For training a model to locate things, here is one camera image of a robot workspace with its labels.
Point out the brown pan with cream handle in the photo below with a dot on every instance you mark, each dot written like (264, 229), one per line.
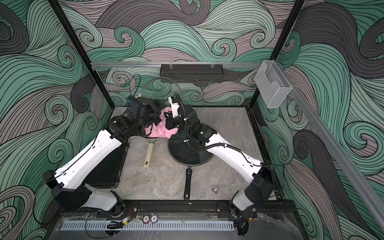
(143, 149)

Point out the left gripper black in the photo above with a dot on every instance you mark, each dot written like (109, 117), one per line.
(154, 113)

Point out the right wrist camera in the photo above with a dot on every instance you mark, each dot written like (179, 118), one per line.
(174, 106)

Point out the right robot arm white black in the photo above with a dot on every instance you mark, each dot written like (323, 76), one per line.
(196, 143)

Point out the clear plastic wall box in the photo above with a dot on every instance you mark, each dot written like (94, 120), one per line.
(273, 83)

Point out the white slotted cable duct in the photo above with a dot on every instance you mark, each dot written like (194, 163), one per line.
(158, 226)

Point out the pink microfibre cloth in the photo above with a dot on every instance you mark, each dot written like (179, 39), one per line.
(160, 130)

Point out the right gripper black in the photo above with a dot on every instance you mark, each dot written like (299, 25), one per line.
(172, 120)

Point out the glass lid of brown pan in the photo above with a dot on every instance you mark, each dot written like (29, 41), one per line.
(159, 88)

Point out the aluminium rail wall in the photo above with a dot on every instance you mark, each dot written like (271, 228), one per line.
(365, 190)
(137, 64)

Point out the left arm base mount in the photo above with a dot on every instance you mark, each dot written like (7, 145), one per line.
(127, 208)

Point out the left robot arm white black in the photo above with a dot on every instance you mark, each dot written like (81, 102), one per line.
(67, 183)

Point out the black pan with black handle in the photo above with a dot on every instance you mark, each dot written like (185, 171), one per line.
(187, 190)

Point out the glass lid of black pan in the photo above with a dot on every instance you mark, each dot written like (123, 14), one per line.
(182, 153)

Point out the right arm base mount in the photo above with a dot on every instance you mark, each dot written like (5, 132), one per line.
(226, 209)

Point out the aluminium rail back wall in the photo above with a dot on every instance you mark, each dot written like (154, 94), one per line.
(137, 64)

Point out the round button pair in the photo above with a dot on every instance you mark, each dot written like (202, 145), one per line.
(150, 219)

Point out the black wall shelf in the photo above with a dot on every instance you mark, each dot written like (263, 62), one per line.
(193, 73)

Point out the aluminium rail right wall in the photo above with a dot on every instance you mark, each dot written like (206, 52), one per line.
(365, 190)

